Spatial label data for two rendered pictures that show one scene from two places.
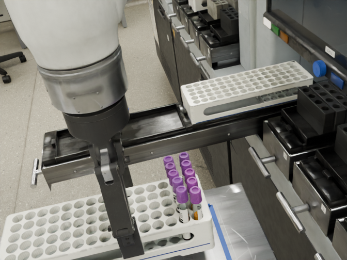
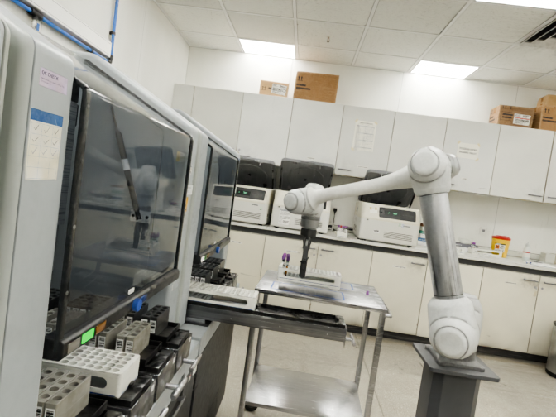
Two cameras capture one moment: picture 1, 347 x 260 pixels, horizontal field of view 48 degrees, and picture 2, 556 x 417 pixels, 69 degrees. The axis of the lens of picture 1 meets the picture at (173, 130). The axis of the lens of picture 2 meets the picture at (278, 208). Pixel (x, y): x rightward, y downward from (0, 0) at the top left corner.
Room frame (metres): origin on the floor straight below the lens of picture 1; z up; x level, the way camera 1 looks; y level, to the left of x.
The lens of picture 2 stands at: (2.30, 0.27, 1.29)
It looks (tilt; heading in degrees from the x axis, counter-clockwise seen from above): 3 degrees down; 190
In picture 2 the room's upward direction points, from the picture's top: 8 degrees clockwise
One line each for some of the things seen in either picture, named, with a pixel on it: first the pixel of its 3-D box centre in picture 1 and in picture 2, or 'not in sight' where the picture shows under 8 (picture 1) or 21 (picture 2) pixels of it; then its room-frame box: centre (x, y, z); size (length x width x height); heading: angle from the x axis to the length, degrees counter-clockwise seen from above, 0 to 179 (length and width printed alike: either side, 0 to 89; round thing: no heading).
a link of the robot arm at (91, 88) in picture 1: (85, 76); (309, 222); (0.40, 0.09, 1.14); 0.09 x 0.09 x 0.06
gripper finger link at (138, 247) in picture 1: (128, 238); not in sight; (0.34, 0.08, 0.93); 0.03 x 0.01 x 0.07; 95
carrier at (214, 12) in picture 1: (214, 9); (137, 341); (1.36, -0.21, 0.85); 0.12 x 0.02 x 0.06; 8
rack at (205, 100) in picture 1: (246, 93); (218, 296); (0.80, -0.19, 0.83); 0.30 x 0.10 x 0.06; 97
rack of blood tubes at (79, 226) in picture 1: (109, 231); (309, 275); (0.40, 0.12, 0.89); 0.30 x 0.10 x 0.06; 95
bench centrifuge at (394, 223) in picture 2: not in sight; (386, 206); (-1.91, 0.62, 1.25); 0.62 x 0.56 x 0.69; 6
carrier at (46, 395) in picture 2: not in sight; (56, 401); (1.67, -0.20, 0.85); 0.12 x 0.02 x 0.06; 7
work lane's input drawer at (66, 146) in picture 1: (176, 128); (262, 317); (0.78, -0.01, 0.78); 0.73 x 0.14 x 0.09; 97
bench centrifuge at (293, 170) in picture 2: not in sight; (303, 194); (-1.81, -0.23, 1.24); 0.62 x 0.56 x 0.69; 7
